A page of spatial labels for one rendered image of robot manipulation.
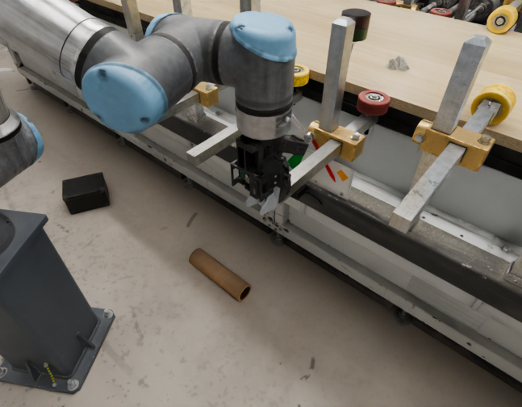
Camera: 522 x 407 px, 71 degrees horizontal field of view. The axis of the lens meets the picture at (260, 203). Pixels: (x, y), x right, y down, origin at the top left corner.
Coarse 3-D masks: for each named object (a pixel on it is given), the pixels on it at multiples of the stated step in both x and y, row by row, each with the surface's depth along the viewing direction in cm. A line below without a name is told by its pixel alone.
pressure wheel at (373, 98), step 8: (360, 96) 94; (368, 96) 95; (376, 96) 93; (384, 96) 94; (360, 104) 94; (368, 104) 92; (376, 104) 91; (384, 104) 92; (368, 112) 93; (376, 112) 93; (384, 112) 94
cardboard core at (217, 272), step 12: (192, 252) 163; (204, 252) 164; (192, 264) 163; (204, 264) 159; (216, 264) 158; (216, 276) 155; (228, 276) 154; (228, 288) 152; (240, 288) 150; (240, 300) 153
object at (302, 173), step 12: (360, 120) 95; (372, 120) 96; (360, 132) 94; (324, 144) 87; (336, 144) 87; (312, 156) 84; (324, 156) 84; (300, 168) 80; (312, 168) 81; (300, 180) 79
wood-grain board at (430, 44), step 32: (96, 0) 161; (160, 0) 156; (192, 0) 156; (224, 0) 156; (288, 0) 156; (320, 0) 156; (352, 0) 156; (320, 32) 129; (384, 32) 129; (416, 32) 129; (448, 32) 129; (480, 32) 129; (512, 32) 129; (320, 64) 110; (352, 64) 110; (384, 64) 110; (416, 64) 110; (448, 64) 110; (512, 64) 110; (416, 96) 96; (512, 128) 84
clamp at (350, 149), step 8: (312, 128) 92; (320, 128) 90; (336, 128) 90; (344, 128) 90; (320, 136) 90; (328, 136) 89; (336, 136) 87; (344, 136) 87; (360, 136) 87; (312, 144) 94; (320, 144) 92; (344, 144) 87; (352, 144) 85; (360, 144) 87; (344, 152) 88; (352, 152) 87; (360, 152) 90; (352, 160) 88
